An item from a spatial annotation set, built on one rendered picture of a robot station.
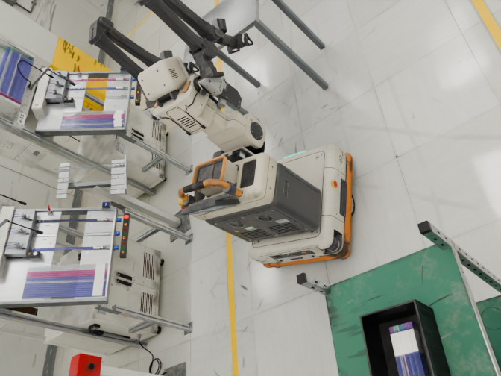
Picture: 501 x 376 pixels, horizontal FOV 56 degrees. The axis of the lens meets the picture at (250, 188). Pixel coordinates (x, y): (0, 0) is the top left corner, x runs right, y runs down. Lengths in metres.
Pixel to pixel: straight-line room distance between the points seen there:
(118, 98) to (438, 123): 2.60
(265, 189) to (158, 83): 0.72
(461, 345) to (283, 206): 1.23
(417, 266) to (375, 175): 1.48
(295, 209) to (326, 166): 0.45
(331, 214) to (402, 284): 1.20
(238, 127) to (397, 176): 0.98
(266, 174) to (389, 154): 0.92
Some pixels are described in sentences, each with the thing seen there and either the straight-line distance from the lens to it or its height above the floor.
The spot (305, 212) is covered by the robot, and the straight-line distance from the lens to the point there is 2.50.
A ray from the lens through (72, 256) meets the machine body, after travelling 4.05.
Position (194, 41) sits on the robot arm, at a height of 1.33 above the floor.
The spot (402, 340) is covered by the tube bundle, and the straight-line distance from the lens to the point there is 1.42.
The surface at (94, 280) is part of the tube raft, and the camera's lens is 3.24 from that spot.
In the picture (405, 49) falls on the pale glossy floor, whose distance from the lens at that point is 3.35.
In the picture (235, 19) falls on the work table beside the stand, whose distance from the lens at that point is 3.29.
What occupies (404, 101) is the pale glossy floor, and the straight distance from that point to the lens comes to 3.09.
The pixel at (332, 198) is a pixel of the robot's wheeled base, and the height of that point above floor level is 0.25.
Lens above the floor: 2.26
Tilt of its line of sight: 39 degrees down
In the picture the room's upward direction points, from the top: 60 degrees counter-clockwise
